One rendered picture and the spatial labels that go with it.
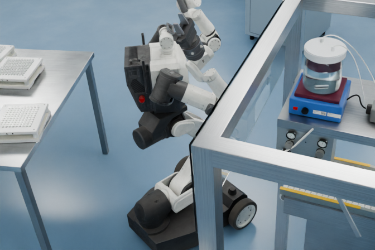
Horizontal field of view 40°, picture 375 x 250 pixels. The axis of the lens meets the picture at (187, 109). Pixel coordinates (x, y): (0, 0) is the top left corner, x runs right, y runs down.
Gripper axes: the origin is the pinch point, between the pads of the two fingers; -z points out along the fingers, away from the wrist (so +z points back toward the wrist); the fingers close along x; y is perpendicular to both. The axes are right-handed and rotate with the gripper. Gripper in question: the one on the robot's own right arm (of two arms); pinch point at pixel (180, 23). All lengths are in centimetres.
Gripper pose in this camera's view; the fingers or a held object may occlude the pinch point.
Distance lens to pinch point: 206.2
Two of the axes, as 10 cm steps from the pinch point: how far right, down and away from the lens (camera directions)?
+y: 8.7, 1.2, -4.7
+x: 3.5, -8.3, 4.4
